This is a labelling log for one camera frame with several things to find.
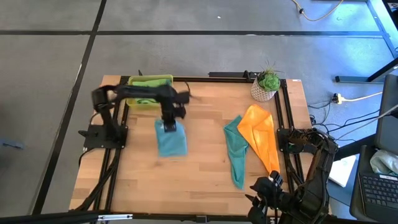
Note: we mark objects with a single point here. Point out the orange microfiber towel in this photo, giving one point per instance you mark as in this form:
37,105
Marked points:
259,133

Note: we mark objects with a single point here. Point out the dark grey laptop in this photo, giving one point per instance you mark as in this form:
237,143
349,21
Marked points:
379,189

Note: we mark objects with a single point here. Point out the black bar bracket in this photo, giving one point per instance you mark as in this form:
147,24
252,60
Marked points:
231,74

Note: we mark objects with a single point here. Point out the white flat box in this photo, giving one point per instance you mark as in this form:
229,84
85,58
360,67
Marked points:
343,171

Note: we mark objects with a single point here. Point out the black desk leg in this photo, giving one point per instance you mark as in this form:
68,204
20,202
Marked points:
382,71

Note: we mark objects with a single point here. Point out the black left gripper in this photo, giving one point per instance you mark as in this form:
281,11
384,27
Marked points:
171,109

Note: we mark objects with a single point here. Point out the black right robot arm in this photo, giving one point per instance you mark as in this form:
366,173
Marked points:
314,174

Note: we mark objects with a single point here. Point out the succulent in triangle-patterned pot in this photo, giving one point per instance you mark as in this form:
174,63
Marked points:
266,84

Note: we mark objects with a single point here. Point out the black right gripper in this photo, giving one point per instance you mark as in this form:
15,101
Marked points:
269,189

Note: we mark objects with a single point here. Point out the white crumpled cloth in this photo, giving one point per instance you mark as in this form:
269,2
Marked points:
384,161

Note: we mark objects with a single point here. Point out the light blue microfiber towel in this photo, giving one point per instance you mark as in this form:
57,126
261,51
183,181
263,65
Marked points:
171,141

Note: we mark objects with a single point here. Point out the yellow plastic bin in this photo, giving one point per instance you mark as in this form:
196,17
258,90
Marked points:
132,80

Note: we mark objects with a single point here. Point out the green microfiber towel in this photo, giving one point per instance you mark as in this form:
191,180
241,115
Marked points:
152,83

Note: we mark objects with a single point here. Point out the teal microfiber towel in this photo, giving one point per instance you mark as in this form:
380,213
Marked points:
236,149

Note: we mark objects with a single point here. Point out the yellow power strip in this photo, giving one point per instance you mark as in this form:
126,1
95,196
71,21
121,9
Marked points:
338,99

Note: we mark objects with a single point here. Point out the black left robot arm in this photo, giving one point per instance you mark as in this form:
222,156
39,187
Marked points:
136,91

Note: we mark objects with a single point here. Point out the black camera rig rail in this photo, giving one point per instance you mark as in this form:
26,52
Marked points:
46,217

